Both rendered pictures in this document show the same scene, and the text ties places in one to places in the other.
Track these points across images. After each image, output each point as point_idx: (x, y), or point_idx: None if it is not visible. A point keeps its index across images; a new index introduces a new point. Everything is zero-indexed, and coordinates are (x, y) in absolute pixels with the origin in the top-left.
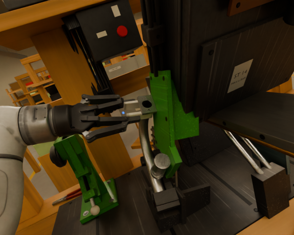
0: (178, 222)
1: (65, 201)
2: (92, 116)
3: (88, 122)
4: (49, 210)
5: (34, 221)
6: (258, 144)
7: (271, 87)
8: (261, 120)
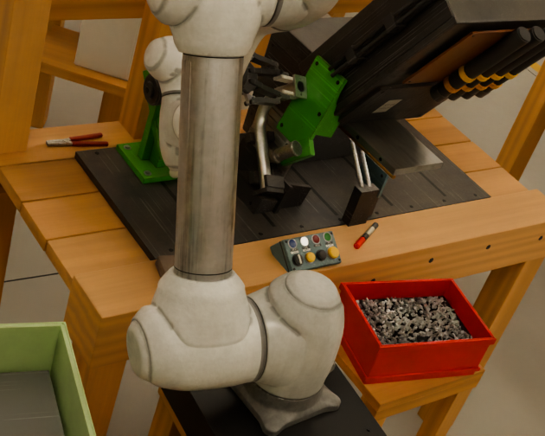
0: (270, 210)
1: (69, 147)
2: (258, 81)
3: (253, 86)
4: (46, 150)
5: (28, 159)
6: (368, 165)
7: (404, 118)
8: (384, 147)
